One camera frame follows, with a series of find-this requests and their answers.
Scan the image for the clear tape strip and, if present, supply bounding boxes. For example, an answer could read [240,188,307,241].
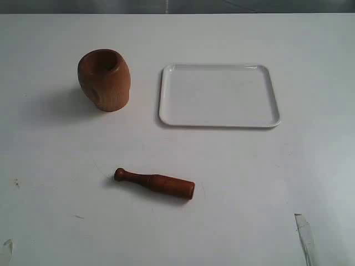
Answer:
[295,213,319,266]

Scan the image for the white rectangular tray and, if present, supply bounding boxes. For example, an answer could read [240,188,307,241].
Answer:
[158,63,281,129]

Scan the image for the wooden mortar cup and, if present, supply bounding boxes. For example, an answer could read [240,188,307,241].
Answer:
[78,49,131,112]

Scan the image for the brown wooden pestle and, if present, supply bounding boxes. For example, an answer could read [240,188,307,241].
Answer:
[114,168,195,200]

